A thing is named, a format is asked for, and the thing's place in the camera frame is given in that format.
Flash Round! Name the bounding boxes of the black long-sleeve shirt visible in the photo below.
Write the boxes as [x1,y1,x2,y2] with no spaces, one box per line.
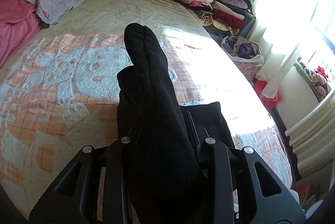
[117,23,234,223]

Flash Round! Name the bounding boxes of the clothes on window sill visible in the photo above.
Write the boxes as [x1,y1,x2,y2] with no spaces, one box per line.
[294,62,332,102]

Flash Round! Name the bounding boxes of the laundry basket with clothes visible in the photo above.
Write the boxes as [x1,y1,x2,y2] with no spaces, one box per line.
[220,36,265,67]

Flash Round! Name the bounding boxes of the pile of folded clothes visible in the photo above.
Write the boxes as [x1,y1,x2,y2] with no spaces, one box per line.
[178,0,253,34]

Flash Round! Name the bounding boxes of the cream window curtain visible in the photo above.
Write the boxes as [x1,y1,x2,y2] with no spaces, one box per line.
[286,91,335,177]

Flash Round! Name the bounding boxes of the red plastic box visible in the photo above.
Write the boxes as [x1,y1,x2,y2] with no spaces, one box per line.
[253,80,281,110]

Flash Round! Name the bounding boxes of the orange plaid bed quilt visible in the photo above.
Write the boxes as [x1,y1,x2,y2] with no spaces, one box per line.
[1,0,292,217]

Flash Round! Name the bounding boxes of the pink blanket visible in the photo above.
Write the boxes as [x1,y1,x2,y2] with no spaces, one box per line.
[0,0,42,65]

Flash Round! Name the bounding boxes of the sheer white curtain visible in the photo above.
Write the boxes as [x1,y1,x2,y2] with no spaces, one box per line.
[249,0,319,93]

